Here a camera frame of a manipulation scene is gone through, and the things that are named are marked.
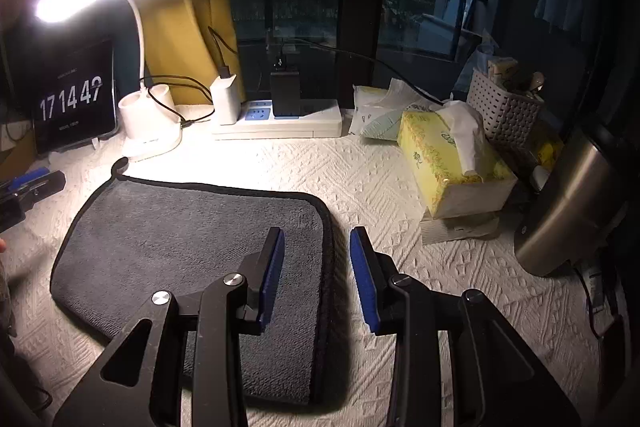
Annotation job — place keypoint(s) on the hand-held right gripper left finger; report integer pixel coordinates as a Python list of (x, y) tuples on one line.
[(272, 267)]

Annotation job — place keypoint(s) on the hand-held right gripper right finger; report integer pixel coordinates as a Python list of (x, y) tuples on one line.
[(361, 272)]

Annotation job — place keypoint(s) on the dark grey towel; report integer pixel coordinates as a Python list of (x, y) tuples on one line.
[(190, 247)]

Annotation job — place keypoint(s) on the white charger plug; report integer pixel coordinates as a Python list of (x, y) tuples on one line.
[(225, 99)]

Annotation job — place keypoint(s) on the white flat box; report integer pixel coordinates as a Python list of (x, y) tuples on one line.
[(460, 227)]

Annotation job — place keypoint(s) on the stainless steel bottle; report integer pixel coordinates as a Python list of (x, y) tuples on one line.
[(565, 202)]

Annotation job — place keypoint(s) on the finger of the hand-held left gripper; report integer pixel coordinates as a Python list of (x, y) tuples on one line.
[(30, 184)]

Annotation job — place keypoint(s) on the yellow tissue box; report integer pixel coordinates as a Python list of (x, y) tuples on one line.
[(445, 167)]

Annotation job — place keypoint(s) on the yellow curtain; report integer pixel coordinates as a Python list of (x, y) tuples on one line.
[(195, 7)]

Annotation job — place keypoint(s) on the white woven storage basket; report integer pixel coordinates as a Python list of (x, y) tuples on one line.
[(502, 107)]

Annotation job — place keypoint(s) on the white textured table cover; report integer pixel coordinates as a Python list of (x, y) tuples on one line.
[(400, 307)]

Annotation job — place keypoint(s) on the black power adapter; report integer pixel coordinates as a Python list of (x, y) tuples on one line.
[(285, 92)]

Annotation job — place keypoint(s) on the white power strip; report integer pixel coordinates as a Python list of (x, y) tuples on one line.
[(300, 119)]

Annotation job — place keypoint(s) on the white desk lamp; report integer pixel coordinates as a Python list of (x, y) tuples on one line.
[(145, 117)]

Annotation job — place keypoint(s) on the black tablet showing clock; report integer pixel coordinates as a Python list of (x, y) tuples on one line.
[(72, 97)]

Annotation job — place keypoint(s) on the white patterned tissue pack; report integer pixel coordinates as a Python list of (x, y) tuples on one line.
[(372, 112)]

